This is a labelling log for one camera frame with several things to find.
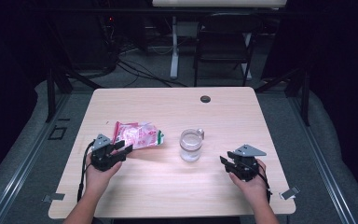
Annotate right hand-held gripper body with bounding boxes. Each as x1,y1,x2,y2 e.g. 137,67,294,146
226,144,268,183

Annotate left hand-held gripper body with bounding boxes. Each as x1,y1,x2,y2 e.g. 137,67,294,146
89,133,129,173

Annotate pink plastic bag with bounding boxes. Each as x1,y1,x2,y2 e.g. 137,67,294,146
112,120,165,150

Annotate clear glass jar with lid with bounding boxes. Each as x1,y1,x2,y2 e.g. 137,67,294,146
179,127,205,163

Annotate person's right hand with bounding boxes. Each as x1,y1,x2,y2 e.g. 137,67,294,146
228,159,269,203

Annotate person's left hand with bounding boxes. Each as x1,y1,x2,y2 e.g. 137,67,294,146
84,153,124,195

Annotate grey tape strip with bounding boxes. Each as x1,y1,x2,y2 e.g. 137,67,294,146
279,185,301,201
42,192,66,203

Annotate black metal stand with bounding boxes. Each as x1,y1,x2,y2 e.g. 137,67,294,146
45,63,104,124
255,65,311,127

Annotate white desk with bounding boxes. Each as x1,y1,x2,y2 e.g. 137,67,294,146
151,0,289,81

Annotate dark equipment with red light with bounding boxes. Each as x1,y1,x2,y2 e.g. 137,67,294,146
54,12,119,72

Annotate black folding chair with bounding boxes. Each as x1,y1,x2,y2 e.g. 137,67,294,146
193,12,264,88

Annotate grey box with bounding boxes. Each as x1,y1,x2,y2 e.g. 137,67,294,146
176,21,200,39

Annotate left hand-held gripper cable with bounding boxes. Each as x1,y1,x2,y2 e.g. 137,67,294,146
76,140,96,203

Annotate hand-held gripper cable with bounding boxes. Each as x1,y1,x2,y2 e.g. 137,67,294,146
255,163,273,203
76,140,96,203

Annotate right hand-held gripper cable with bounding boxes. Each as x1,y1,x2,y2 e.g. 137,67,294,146
255,163,273,203

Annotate black floor cables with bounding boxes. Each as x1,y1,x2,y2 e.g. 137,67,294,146
116,58,188,89

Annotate aluminium floor rail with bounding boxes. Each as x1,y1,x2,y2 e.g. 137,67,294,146
286,92,358,224
0,92,72,224

